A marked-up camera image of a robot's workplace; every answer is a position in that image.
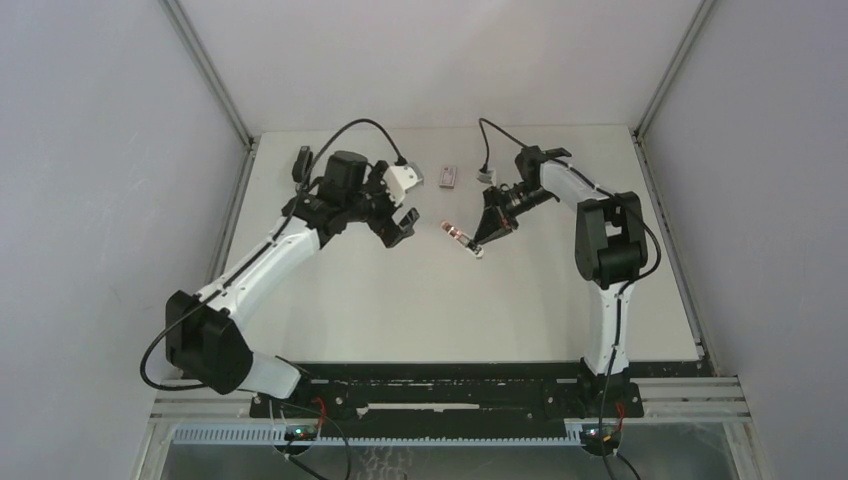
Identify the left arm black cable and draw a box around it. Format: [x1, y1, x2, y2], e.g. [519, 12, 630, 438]
[139, 118, 409, 392]

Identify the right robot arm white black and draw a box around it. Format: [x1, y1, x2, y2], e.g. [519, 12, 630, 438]
[473, 146, 654, 376]

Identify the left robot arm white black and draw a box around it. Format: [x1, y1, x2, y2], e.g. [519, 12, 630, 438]
[161, 151, 423, 417]

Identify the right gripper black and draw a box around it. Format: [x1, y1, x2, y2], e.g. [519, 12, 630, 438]
[475, 184, 556, 247]

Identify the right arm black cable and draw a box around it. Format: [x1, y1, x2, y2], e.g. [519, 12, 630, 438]
[478, 117, 662, 458]

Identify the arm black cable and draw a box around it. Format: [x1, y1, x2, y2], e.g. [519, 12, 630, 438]
[139, 118, 409, 392]
[478, 117, 662, 458]

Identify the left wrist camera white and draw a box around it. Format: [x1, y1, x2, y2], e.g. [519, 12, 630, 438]
[383, 163, 424, 206]

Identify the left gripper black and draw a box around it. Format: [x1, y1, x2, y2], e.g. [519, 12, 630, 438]
[343, 162, 417, 247]

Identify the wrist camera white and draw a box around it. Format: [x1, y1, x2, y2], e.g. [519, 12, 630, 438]
[383, 163, 424, 206]
[477, 169, 497, 185]

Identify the pink and white stapler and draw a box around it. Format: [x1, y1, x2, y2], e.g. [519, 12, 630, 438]
[440, 221, 484, 259]

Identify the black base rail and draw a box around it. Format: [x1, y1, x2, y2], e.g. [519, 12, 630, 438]
[249, 361, 645, 438]

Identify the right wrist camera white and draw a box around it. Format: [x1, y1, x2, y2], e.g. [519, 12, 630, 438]
[477, 169, 497, 185]

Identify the white cable duct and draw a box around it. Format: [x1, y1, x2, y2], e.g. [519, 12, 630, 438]
[172, 424, 583, 447]

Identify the staple box red white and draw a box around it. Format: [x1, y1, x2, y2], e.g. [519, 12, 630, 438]
[438, 165, 458, 189]

